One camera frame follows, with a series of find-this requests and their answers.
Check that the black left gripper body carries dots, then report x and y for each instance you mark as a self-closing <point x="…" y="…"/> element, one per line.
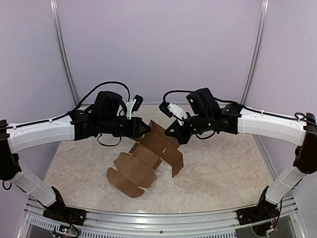
<point x="132" y="132"/>

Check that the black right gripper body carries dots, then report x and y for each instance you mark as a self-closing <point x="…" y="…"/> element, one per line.
<point x="190" y="132"/>

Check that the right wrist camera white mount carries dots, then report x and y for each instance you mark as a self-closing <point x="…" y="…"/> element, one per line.
<point x="173" y="110"/>

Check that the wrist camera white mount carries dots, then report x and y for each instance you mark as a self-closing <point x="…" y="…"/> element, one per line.
<point x="173" y="110"/>
<point x="133" y="105"/>

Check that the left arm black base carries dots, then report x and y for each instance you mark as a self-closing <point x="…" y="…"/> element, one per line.
<point x="60" y="212"/>

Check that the brown cardboard box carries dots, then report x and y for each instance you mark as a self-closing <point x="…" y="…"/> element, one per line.
<point x="136" y="170"/>

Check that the aluminium frame post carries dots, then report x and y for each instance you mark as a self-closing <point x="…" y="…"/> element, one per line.
<point x="62" y="50"/>
<point x="256" y="51"/>

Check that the right aluminium frame post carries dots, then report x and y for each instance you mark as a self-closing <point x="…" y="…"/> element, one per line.
<point x="256" y="51"/>

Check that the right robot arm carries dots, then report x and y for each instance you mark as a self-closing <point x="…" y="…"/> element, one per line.
<point x="234" y="118"/>

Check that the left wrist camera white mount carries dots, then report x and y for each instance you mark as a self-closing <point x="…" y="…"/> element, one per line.
<point x="133" y="105"/>

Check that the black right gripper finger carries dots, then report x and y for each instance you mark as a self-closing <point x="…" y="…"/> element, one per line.
<point x="173" y="129"/>
<point x="181" y="136"/>

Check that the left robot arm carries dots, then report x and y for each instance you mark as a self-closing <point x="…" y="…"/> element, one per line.
<point x="109" y="114"/>

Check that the left aluminium frame post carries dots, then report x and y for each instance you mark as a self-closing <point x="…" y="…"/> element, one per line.
<point x="62" y="50"/>

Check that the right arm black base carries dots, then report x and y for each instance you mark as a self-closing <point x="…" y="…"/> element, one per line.
<point x="260" y="212"/>

